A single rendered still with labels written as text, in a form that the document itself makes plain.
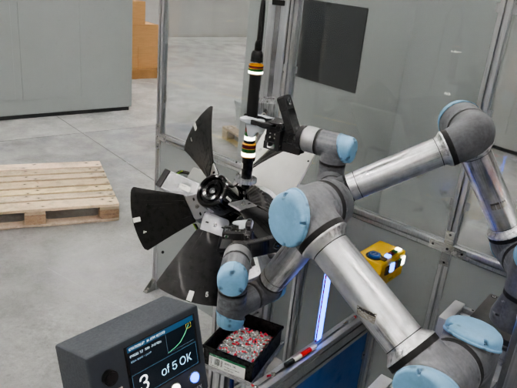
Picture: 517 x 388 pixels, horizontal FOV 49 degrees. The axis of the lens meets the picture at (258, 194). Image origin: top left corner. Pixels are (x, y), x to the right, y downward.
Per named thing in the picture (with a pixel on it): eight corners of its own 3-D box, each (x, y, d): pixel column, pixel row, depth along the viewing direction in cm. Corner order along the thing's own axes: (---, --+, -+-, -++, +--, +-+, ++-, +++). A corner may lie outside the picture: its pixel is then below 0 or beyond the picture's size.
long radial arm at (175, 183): (238, 206, 210) (223, 193, 201) (228, 224, 209) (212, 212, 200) (186, 183, 228) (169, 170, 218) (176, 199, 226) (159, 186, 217)
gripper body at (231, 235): (225, 223, 163) (218, 242, 152) (254, 224, 162) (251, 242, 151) (225, 247, 165) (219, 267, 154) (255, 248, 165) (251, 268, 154)
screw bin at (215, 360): (234, 327, 184) (236, 309, 182) (281, 344, 178) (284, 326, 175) (200, 364, 166) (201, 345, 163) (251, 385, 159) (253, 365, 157)
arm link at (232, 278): (214, 299, 140) (216, 268, 137) (220, 276, 150) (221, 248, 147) (245, 302, 140) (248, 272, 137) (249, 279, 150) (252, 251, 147)
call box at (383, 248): (375, 265, 199) (380, 239, 195) (400, 277, 193) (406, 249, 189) (350, 281, 187) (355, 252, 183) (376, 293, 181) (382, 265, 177)
